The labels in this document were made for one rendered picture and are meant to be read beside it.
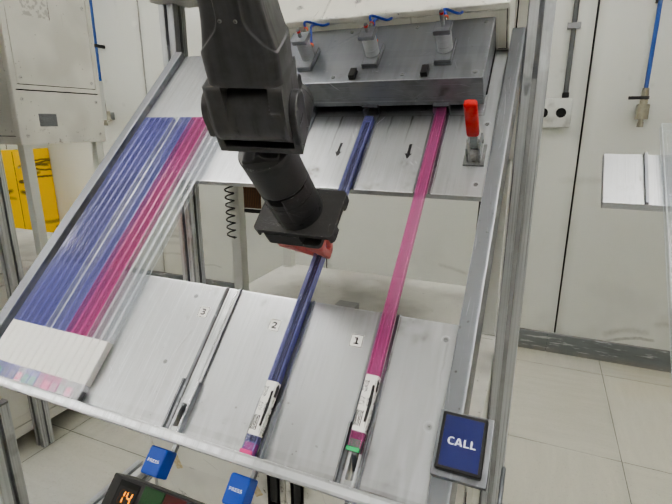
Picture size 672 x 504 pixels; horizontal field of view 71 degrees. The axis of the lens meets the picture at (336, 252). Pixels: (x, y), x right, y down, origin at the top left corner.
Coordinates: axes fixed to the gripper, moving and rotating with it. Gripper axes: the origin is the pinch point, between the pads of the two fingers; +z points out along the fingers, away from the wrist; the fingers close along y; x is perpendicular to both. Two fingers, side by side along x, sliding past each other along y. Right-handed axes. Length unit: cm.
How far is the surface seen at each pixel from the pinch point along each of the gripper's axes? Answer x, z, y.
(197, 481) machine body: 33, 50, 35
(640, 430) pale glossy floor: -24, 151, -69
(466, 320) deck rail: 6.8, -0.8, -19.8
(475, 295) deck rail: 3.7, -0.8, -20.3
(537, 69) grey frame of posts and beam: -40.7, 5.2, -23.1
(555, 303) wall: -80, 171, -39
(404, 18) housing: -39.9, -5.9, -2.9
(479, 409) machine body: 8.5, 31.5, -20.6
